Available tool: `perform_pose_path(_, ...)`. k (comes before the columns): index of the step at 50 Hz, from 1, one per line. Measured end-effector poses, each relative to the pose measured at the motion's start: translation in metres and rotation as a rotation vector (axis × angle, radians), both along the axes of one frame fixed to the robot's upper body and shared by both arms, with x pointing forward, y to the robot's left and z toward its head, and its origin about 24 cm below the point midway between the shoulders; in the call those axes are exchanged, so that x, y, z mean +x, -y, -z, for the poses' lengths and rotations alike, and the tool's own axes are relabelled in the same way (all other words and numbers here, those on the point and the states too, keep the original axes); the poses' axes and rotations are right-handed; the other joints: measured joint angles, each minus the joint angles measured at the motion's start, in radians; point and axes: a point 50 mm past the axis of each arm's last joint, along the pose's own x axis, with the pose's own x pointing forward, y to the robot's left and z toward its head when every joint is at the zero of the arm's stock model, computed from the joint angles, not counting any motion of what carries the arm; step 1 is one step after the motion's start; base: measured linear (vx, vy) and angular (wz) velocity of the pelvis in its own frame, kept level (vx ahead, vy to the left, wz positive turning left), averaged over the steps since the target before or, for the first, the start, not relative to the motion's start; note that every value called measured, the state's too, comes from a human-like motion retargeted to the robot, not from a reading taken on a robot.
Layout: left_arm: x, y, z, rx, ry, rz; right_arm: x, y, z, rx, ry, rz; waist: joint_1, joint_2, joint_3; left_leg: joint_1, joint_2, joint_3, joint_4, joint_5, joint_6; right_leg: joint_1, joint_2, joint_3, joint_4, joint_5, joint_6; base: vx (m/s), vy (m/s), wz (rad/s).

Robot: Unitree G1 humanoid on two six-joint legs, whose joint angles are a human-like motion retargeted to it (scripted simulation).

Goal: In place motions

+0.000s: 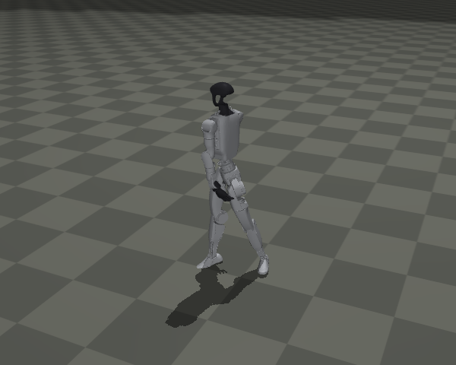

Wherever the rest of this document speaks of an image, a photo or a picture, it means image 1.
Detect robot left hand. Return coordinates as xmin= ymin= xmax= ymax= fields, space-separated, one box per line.
xmin=212 ymin=181 xmax=234 ymax=202

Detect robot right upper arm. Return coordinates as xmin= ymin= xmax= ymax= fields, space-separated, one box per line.
xmin=234 ymin=109 xmax=243 ymax=126

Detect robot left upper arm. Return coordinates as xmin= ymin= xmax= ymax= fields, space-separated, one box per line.
xmin=201 ymin=118 xmax=217 ymax=160

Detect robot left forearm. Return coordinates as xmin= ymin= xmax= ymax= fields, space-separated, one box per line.
xmin=201 ymin=152 xmax=218 ymax=189

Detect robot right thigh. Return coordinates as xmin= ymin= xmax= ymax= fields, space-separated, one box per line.
xmin=209 ymin=167 xmax=228 ymax=224

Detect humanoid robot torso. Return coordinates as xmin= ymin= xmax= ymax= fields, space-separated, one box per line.
xmin=209 ymin=106 xmax=241 ymax=186

